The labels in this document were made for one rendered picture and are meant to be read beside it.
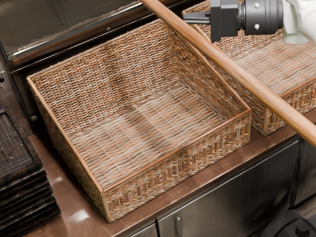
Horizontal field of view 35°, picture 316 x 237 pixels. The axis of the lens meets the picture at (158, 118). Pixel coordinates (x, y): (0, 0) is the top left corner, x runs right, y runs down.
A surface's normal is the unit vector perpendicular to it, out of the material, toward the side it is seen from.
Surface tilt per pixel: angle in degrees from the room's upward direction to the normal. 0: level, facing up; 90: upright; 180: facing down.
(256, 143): 0
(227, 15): 90
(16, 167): 0
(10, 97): 90
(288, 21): 74
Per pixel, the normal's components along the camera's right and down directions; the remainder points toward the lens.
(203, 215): 0.52, 0.56
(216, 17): -0.06, 0.70
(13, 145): -0.09, -0.72
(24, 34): 0.47, 0.28
